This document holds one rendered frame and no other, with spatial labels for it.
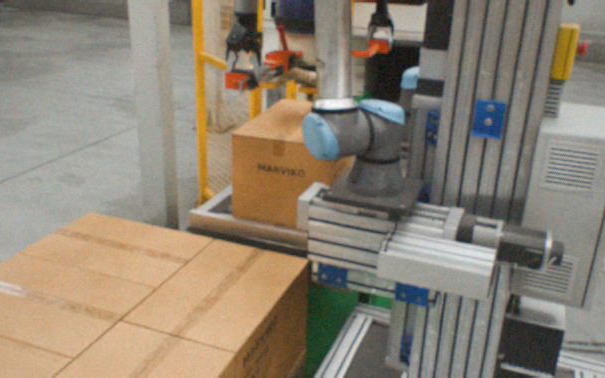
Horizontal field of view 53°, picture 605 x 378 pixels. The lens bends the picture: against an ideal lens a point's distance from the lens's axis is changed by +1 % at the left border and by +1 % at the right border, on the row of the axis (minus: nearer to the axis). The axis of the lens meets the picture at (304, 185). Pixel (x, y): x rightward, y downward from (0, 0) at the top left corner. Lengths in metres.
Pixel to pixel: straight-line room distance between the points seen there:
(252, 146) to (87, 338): 0.91
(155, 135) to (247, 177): 1.09
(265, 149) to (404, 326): 0.83
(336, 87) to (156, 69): 1.92
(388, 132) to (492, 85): 0.31
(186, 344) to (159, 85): 1.75
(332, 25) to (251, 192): 1.11
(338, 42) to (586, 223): 0.77
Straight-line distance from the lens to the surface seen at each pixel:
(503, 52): 1.61
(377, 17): 2.64
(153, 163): 3.42
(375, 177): 1.54
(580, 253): 1.71
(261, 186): 2.36
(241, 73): 1.90
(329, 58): 1.43
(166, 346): 1.84
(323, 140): 1.42
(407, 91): 2.00
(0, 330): 2.04
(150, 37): 3.24
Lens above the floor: 1.64
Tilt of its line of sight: 22 degrees down
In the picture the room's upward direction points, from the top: 2 degrees clockwise
